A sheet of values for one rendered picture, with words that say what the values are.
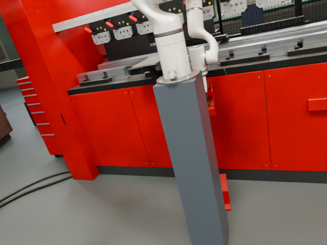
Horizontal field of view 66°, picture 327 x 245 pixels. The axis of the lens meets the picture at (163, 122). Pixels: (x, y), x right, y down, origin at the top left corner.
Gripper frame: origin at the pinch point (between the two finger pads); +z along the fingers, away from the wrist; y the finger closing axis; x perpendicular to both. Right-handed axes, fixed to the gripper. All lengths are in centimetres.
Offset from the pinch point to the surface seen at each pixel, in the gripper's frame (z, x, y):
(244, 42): -16, 32, -53
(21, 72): -1, -294, -226
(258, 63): -10.6, 34.2, -13.8
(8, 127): 70, -327, -179
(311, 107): 18, 60, -3
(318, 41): -16, 69, -18
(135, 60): -15, -57, -74
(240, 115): 23.0, 20.2, -14.2
